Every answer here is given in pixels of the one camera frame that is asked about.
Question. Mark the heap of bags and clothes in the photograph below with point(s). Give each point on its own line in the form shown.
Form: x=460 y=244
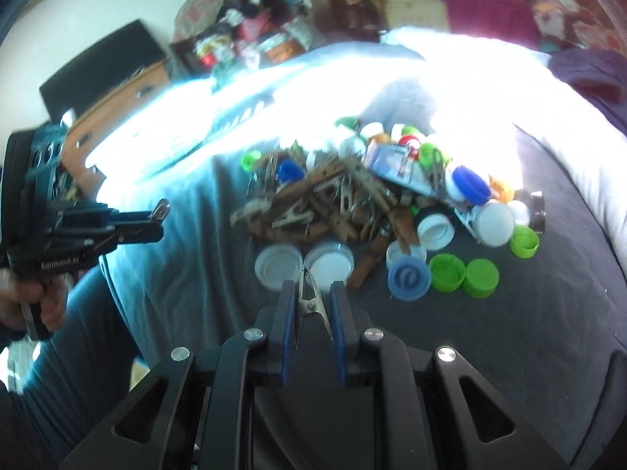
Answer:
x=245 y=24

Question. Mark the black television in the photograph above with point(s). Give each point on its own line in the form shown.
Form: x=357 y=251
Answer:
x=103 y=63

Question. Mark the pile of colourful bottle caps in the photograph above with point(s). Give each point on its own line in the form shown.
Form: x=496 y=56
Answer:
x=482 y=278

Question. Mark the dark purple cloth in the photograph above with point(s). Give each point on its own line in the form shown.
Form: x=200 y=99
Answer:
x=588 y=78

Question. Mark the pile of wooden clothespins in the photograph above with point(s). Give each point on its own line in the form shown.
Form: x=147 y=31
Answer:
x=318 y=191

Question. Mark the white quilt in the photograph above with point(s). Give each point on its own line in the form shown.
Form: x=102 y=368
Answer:
x=563 y=122

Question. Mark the magenta cloth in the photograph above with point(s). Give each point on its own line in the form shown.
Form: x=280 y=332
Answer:
x=490 y=14

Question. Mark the black metal cylinder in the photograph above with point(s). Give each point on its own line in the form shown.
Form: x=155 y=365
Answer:
x=538 y=210

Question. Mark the blue swirl-print bottle cap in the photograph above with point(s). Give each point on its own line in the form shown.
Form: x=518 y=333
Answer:
x=409 y=280

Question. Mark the small metal clip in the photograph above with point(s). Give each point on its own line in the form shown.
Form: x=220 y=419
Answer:
x=307 y=303

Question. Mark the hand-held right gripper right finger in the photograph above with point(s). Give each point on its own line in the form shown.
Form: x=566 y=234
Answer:
x=339 y=325

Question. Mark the round pale patterned board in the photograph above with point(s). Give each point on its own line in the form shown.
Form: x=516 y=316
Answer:
x=196 y=5

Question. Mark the wooden dresser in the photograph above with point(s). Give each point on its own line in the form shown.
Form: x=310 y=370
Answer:
x=122 y=103

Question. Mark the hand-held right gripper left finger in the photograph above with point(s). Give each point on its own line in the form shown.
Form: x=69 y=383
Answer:
x=289 y=325

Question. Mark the cartoon printed cloth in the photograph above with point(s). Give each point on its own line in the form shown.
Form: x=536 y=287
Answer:
x=568 y=19

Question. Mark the blue and white tube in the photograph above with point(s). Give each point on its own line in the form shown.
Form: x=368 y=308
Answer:
x=397 y=164

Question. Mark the person's left hand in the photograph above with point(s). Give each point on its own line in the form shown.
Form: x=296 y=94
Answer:
x=55 y=308

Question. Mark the blue-grey bed blanket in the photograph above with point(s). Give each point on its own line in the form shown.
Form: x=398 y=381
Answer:
x=171 y=254

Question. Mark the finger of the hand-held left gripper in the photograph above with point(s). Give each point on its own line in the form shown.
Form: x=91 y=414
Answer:
x=137 y=237
x=142 y=216

